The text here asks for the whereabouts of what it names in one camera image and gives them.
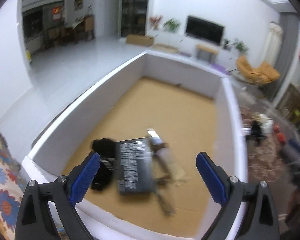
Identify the small potted plant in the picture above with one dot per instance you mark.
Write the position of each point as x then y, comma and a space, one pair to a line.
226, 43

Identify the broad leaf potted plant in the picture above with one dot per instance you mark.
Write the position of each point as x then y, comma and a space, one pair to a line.
240, 46

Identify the framed wall painting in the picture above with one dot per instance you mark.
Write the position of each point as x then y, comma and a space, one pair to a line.
78, 0

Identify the wooden side cabinet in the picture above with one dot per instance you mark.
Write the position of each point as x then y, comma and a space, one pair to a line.
89, 27

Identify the red flower bouquet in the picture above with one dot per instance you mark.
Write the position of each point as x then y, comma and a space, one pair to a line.
155, 21

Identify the grey cloth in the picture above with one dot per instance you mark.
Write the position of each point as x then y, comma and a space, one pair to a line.
267, 125

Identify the purple floor mat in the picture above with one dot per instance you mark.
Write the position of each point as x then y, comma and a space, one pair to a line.
218, 68

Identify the bushy green potted plant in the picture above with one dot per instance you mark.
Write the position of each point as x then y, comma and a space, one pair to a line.
172, 24

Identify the red door poster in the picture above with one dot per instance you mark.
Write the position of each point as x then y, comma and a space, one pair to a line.
56, 13

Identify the dark glass display cabinet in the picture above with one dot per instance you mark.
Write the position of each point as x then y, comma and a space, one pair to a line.
135, 7

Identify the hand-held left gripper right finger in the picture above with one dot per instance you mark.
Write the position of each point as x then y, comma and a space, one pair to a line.
211, 177

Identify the white television cabinet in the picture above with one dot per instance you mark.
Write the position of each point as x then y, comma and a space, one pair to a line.
180, 43

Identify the orange lounge chair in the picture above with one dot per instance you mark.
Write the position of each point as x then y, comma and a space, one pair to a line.
250, 71

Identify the large white box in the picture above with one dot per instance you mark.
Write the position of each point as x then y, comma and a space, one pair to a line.
165, 110

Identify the red snack packet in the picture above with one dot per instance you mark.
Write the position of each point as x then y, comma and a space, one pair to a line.
280, 136

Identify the black television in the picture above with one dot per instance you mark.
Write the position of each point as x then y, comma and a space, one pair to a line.
205, 30

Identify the cardboard box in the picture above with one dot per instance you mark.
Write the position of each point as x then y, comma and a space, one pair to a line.
140, 40

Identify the floral blanket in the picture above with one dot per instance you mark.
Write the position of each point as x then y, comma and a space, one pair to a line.
2, 180

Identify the black velvet scrunchie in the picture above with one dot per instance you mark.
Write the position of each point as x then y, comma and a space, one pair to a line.
103, 147
256, 131

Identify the white standing air conditioner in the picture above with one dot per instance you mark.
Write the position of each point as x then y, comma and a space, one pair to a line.
275, 42

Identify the black printed box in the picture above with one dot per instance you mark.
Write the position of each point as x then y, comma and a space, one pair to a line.
133, 165

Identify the wooden bench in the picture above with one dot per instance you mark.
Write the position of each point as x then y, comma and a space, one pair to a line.
206, 48

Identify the grey curtain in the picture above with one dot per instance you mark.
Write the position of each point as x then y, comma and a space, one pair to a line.
288, 55

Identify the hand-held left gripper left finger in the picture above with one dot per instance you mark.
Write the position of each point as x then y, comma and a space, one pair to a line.
86, 177

